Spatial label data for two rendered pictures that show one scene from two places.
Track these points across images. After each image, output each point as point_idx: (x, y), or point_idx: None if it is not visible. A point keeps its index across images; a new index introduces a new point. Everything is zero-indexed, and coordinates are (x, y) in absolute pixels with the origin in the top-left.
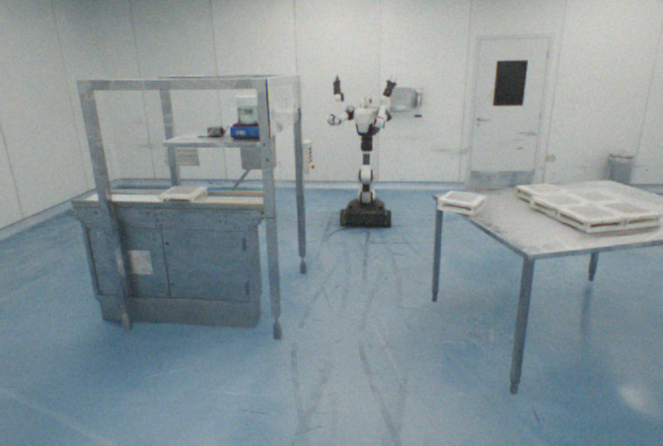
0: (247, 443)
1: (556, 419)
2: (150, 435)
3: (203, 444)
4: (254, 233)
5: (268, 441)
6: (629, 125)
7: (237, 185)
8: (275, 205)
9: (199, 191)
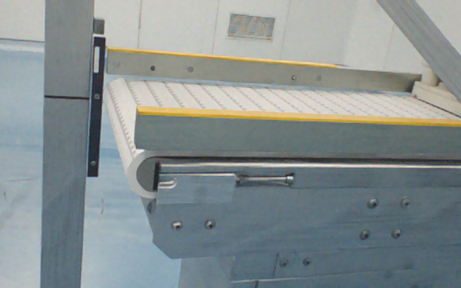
0: (36, 270)
1: None
2: (178, 261)
3: (98, 262)
4: (200, 267)
5: (2, 275)
6: None
7: None
8: (44, 47)
9: None
